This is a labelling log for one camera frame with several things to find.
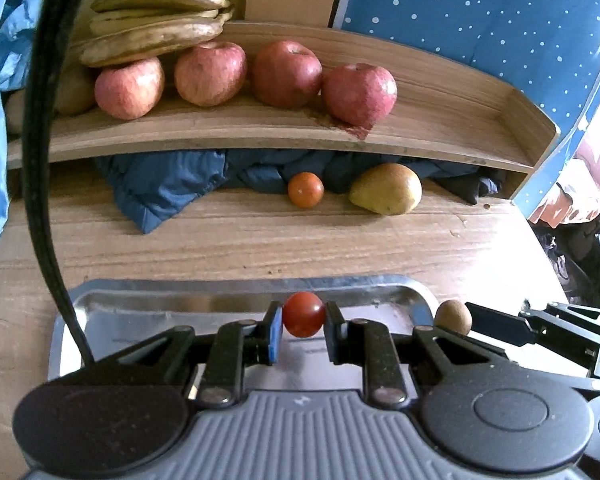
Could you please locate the small brown longan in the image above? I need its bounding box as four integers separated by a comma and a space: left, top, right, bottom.
434, 299, 472, 336

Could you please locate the cherry tomato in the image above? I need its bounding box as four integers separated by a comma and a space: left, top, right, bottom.
283, 292, 326, 338

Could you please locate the green-red pear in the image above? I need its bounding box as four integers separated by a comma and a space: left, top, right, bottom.
348, 162, 422, 216

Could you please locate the small orange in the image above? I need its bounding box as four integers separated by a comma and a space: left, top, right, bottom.
287, 172, 324, 209

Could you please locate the steel tray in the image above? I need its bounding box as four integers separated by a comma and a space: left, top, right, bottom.
70, 275, 438, 391

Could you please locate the dark blue jacket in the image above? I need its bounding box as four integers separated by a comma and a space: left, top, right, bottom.
95, 148, 506, 234

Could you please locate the wooden curved shelf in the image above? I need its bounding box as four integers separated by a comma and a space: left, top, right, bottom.
7, 20, 562, 201

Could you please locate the red apple, rightmost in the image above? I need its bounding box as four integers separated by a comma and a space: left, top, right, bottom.
321, 63, 398, 129

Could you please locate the pale red apple, leftmost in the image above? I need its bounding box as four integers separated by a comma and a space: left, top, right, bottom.
94, 58, 166, 120

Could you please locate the blue polka-dot board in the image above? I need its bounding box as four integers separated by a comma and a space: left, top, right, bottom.
334, 0, 600, 216

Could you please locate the brown kiwi, right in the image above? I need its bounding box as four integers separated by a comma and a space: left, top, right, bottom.
54, 65, 95, 116

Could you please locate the brown kiwi, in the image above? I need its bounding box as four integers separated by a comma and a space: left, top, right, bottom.
5, 89, 26, 136
54, 65, 95, 116

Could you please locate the brown kiwi, left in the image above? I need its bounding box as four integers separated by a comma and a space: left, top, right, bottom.
5, 89, 26, 136

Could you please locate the banana bunch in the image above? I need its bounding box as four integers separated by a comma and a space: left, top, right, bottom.
80, 0, 238, 68

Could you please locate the black cable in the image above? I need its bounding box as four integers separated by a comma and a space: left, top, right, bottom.
20, 0, 100, 366

